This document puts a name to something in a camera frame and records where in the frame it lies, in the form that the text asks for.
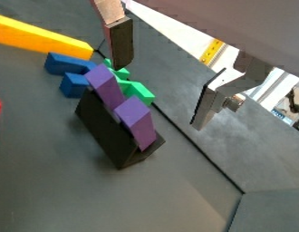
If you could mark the black angled fixture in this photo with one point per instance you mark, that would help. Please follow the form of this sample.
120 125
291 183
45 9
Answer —
112 136

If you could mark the yellow long block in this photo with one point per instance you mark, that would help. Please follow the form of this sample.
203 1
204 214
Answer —
36 39

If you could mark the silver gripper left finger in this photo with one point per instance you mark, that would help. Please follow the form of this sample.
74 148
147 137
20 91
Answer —
117 27

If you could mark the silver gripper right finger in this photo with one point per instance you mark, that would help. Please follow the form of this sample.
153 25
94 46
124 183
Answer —
221 94

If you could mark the green stepped block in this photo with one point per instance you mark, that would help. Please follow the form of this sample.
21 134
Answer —
131 88

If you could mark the purple U-shaped block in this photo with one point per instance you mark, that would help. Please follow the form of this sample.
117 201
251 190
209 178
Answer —
129 108

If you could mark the blue U-shaped block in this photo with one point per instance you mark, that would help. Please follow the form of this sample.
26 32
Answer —
72 68

